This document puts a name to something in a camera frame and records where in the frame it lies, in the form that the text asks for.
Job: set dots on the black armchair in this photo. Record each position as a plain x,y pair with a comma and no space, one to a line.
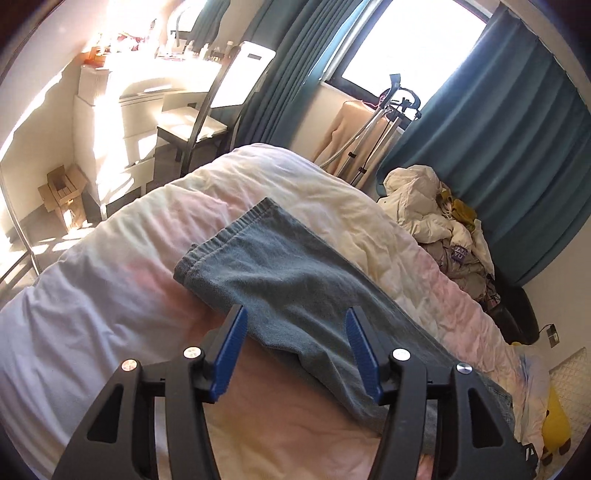
517,309

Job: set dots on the black charger plug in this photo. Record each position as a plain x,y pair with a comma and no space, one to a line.
547,331

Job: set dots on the pile of white bedding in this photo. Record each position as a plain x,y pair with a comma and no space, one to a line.
415,194

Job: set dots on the narrow teal curtain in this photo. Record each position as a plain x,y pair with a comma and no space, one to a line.
295,69

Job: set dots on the metal pole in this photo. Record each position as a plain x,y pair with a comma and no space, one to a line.
20,221

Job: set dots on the cardboard box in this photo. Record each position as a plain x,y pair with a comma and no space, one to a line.
64,184

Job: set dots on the blue denim pants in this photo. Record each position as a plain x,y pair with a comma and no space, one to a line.
300,286

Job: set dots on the row of cosmetic bottles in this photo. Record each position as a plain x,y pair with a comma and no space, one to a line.
203,48

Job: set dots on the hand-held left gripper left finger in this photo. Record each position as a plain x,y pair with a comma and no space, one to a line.
228,355

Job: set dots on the pastel tie-dye duvet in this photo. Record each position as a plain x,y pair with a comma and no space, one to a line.
92,300

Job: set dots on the white dressing table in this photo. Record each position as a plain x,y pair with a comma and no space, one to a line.
138,92

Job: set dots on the wide teal curtain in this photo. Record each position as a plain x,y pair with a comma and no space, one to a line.
508,138

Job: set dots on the wall socket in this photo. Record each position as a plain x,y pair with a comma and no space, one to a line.
555,336

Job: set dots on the window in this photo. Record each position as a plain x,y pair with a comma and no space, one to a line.
415,46

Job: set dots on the garment steamer stand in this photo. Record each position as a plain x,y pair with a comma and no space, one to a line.
401,99

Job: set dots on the vanity mirror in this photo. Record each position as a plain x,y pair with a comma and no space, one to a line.
203,18

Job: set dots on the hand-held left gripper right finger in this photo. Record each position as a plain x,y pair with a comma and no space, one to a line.
362,355

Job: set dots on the white quilted headboard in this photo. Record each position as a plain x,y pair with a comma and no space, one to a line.
570,369

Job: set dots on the white garment with purple print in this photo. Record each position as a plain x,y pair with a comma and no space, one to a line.
459,254

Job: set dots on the mustard yellow cloth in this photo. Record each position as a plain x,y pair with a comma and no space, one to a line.
464,210

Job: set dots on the yellow plush toy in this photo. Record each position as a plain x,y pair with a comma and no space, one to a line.
556,415

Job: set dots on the white-backed black chair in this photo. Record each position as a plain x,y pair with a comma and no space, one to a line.
244,74

